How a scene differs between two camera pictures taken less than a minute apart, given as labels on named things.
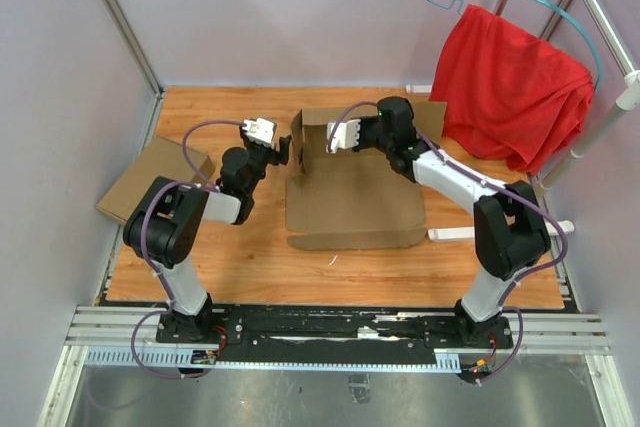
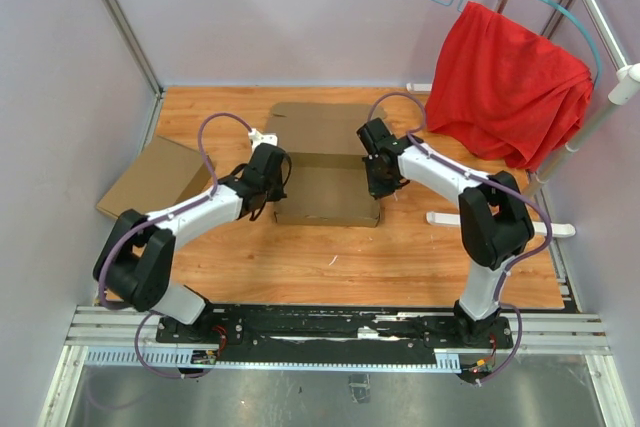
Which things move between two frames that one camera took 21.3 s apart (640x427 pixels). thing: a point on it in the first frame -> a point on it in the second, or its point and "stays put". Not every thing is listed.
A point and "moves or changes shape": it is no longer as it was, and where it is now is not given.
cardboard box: [354, 200] moves or changes shape
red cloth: [509, 94] stays put
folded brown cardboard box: [161, 158] stays put
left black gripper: [284, 149] -> [279, 192]
